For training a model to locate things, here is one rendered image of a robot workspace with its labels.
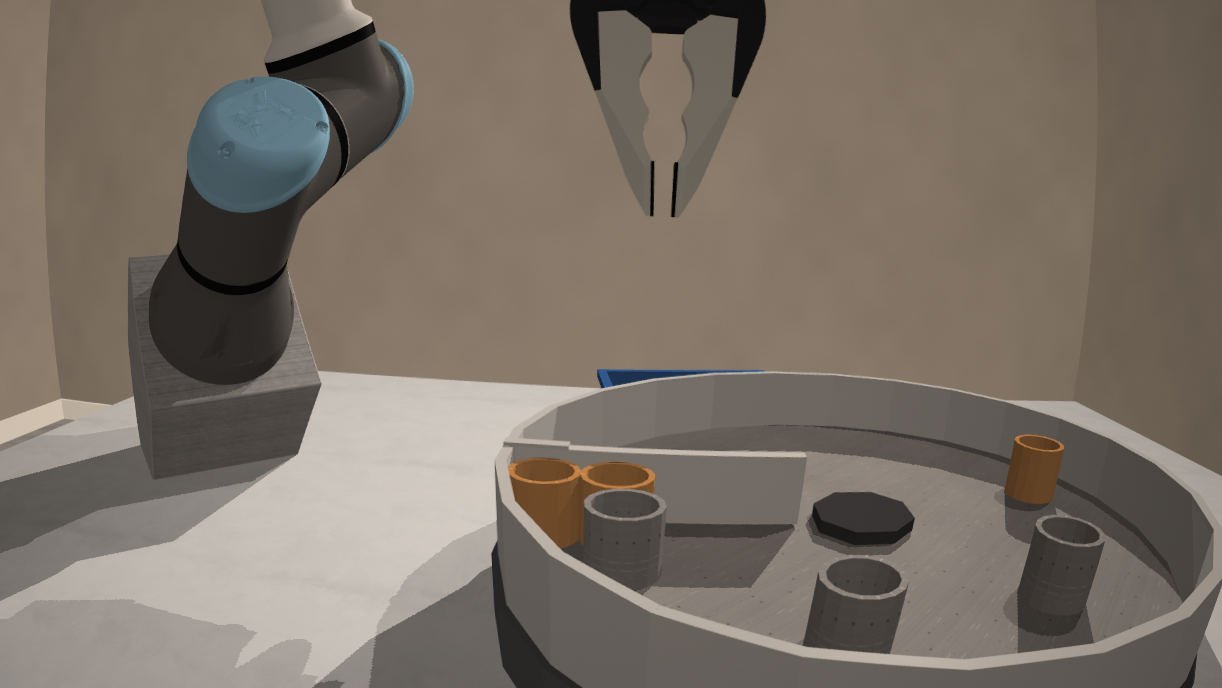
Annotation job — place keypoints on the bronze bushing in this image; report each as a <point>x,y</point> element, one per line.
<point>612,475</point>
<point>1033,473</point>
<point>552,505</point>

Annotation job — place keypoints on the blue crate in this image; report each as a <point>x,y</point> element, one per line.
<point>614,377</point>

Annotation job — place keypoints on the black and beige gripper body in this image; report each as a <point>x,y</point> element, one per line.
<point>669,16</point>

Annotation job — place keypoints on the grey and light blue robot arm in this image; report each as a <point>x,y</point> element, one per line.
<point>224,315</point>

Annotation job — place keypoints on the grey metal bushing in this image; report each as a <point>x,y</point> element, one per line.
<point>1058,575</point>
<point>624,540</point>
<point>859,616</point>

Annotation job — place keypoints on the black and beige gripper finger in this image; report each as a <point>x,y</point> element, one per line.
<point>616,47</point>
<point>718,52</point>

